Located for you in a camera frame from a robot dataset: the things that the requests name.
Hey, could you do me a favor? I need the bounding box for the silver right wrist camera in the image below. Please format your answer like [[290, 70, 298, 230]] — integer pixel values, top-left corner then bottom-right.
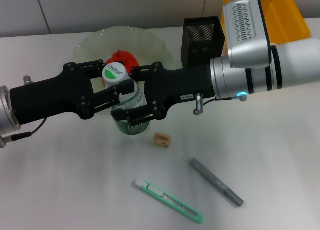
[[221, 0, 272, 69]]

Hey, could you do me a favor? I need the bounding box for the green utility knife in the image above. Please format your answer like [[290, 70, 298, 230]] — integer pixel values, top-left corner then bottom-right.
[[132, 179, 204, 224]]

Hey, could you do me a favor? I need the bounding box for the right wrist cable with plug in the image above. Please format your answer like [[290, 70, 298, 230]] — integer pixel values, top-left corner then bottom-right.
[[192, 92, 218, 115]]

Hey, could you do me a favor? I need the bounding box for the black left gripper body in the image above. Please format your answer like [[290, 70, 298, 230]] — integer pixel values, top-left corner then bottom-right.
[[9, 62, 95, 125]]

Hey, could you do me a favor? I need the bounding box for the yellow plastic bin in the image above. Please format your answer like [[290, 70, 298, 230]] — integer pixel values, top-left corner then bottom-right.
[[223, 0, 311, 47]]

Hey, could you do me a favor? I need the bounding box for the black mesh pen holder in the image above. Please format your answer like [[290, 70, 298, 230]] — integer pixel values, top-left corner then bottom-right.
[[180, 15, 227, 68]]

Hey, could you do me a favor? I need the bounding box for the clear green-label water bottle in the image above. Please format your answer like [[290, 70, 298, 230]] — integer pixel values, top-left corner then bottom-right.
[[101, 61, 152, 137]]

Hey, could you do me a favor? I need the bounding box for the translucent green wavy fruit plate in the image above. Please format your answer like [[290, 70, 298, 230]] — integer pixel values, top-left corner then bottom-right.
[[70, 26, 175, 108]]

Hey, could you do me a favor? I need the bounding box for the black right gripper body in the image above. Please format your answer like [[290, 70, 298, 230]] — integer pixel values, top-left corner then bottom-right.
[[144, 61, 216, 121]]

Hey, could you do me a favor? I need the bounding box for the grey marker pen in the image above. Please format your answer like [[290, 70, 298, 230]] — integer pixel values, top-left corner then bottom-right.
[[188, 157, 245, 207]]

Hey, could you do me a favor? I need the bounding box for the orange fruit with stem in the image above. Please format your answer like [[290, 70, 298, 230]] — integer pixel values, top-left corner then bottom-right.
[[103, 49, 140, 85]]

